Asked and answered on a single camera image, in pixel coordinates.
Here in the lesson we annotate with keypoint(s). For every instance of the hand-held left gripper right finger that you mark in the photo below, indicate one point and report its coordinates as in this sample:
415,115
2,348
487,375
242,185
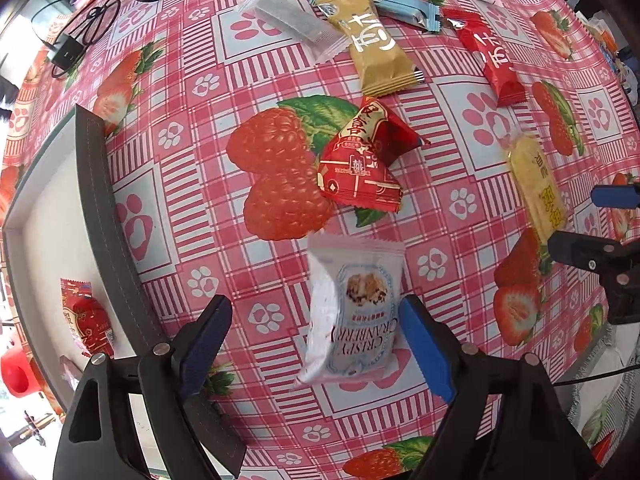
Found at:
425,345

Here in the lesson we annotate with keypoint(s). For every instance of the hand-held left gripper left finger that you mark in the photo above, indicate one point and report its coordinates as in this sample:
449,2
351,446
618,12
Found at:
200,350

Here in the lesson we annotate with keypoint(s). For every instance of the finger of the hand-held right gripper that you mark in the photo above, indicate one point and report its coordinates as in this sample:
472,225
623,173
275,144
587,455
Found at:
580,250
617,196

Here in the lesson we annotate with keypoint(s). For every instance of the yellow snack packet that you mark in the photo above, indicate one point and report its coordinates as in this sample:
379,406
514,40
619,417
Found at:
537,185

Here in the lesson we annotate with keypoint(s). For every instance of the white box with grey rim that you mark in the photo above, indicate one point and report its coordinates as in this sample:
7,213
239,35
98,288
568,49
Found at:
50,220

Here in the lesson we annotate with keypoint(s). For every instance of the gold snack packet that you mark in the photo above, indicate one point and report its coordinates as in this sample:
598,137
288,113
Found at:
380,50

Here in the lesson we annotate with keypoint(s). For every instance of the strawberry print tablecloth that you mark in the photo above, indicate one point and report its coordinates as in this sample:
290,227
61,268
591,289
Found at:
450,280

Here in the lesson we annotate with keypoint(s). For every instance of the red patterned snack packet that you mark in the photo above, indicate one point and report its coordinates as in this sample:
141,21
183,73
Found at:
87,320

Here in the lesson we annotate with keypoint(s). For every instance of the long red snack packet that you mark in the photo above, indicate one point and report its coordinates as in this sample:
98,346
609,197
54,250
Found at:
492,67

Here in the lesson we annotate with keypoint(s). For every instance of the red plastic object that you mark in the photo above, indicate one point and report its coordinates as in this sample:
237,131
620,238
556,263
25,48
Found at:
20,367

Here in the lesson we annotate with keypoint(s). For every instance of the red triangular snack packet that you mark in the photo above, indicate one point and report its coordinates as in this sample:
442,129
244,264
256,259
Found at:
360,170

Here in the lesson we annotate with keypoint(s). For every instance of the blue snack packet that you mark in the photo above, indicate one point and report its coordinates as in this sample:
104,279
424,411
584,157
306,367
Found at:
405,7

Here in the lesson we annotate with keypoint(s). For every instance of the black power adapter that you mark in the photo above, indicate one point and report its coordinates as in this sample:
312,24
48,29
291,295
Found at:
67,52

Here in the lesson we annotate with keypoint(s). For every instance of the clear grey snack packet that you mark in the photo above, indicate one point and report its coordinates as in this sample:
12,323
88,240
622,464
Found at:
295,22

